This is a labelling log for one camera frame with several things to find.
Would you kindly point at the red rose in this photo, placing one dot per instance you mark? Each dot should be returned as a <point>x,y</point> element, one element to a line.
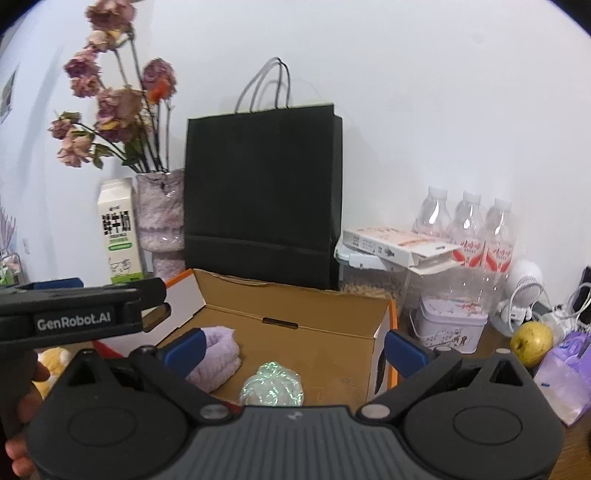
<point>105,347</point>

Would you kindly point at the white paper carton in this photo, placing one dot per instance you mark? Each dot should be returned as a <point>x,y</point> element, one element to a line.
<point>392,242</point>

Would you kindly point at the black device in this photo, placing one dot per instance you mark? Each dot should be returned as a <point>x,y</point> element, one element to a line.
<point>584,288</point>

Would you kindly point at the clear plastic food container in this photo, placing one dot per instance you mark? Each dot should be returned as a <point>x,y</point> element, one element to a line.
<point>369,284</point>

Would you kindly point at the purple tissue packet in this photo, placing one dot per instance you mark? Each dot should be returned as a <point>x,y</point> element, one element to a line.
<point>565,378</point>

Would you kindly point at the white green milk carton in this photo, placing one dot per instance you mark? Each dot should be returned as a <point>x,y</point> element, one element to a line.
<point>117,230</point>

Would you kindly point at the white floral tin box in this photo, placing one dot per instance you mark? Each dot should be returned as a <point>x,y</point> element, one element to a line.
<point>450,325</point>

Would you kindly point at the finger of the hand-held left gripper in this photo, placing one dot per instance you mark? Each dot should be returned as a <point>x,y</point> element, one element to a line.
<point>143,293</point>
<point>60,283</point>

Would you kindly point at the iridescent crumpled ball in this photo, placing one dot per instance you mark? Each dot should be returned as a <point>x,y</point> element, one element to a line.
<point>272,385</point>

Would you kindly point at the dried pink flower bouquet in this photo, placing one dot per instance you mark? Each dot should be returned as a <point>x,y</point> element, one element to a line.
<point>115,104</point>

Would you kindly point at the wall picture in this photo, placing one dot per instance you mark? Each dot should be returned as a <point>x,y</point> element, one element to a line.
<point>7,94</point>

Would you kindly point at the yellow green apple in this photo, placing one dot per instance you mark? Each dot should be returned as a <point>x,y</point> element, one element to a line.
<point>531,344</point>

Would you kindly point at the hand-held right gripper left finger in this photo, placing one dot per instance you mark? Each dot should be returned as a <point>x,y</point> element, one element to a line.
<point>187,353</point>

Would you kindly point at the small white desk fan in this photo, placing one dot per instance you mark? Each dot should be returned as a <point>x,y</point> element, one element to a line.
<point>524,286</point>

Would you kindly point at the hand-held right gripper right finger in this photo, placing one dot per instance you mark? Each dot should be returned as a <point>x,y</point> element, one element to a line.
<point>405,354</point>

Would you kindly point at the yellow plush toy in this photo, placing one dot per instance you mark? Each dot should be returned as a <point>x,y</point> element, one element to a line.
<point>53,362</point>

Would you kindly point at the orange white cardboard box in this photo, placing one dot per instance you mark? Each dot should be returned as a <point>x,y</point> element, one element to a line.
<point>318,341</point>

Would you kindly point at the black paper bag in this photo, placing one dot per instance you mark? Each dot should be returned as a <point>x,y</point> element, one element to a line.
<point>258,194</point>

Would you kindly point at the clear glass vase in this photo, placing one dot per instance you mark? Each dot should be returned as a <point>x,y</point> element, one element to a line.
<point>159,217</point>

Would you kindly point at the clear water bottle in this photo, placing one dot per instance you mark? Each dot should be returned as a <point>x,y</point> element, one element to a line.
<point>468,217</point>
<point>431,212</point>
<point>499,226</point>

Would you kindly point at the pink green packet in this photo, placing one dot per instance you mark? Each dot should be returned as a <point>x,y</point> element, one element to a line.
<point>9,267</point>

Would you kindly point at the light purple towel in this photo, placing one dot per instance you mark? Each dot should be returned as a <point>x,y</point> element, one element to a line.
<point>221,355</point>

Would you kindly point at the person's left hand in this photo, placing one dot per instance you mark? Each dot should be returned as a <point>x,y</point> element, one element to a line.
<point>16,454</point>

